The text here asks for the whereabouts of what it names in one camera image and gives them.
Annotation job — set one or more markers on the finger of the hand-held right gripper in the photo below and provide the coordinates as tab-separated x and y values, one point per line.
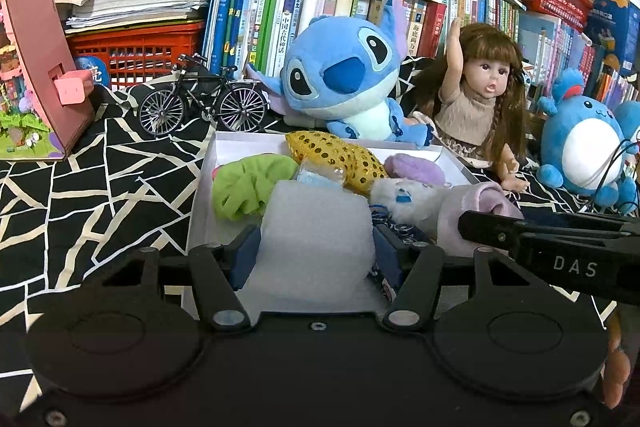
490	227

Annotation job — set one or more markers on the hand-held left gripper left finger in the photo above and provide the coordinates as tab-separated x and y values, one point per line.
245	257

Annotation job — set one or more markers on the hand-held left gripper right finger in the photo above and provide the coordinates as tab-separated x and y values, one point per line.
392	257

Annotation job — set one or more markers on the white fluffy plush with purple ears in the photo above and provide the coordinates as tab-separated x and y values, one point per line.
480	197

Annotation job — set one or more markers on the blue patterned fabric pouch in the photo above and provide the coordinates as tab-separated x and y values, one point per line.
417	234

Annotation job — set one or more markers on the white tissue packet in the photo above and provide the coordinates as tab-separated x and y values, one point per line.
310	242

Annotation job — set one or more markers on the blue face mask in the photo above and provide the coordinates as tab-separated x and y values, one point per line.
320	177

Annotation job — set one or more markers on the white cardboard box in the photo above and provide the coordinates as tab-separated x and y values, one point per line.
240	147

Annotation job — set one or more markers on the yellow sequin strawberry plush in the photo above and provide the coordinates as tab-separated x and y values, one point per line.
345	157

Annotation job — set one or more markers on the person's right hand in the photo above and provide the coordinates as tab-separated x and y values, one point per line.
617	367

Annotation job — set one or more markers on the brown-haired baby doll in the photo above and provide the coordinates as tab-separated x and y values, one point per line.
470	112

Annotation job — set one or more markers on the round blue white plush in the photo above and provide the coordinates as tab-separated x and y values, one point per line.
580	147

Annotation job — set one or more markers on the black white patterned blanket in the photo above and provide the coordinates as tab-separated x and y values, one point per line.
100	207

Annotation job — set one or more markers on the miniature black bicycle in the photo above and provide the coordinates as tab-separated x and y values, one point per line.
205	80

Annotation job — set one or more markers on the blue alien plush toy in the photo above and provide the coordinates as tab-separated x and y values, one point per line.
340	82

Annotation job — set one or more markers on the blue printed carton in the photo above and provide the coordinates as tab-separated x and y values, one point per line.
612	32

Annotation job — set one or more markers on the red plastic basket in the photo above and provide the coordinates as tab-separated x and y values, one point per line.
140	52

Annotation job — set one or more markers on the blue round badge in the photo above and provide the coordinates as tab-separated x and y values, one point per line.
95	72

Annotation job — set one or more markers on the row of upright books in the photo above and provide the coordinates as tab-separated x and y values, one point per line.
280	7

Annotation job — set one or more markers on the pink toy house model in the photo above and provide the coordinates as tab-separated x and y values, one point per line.
35	42

